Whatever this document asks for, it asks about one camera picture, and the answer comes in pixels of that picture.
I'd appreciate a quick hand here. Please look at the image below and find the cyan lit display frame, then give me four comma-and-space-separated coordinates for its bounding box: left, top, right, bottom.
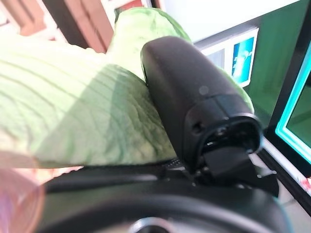
274, 33, 311, 166

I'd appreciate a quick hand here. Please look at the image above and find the blue white wall sign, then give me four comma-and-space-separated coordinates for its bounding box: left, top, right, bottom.
230, 36, 255, 84

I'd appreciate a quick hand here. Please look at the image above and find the wooden cabbage crate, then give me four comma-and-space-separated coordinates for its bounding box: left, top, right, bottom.
0, 0, 117, 53

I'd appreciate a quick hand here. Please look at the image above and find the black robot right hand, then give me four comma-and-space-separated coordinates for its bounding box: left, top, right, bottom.
36, 35, 290, 233

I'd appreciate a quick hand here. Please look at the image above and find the green white napa cabbage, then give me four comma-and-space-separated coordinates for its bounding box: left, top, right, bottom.
0, 7, 255, 170

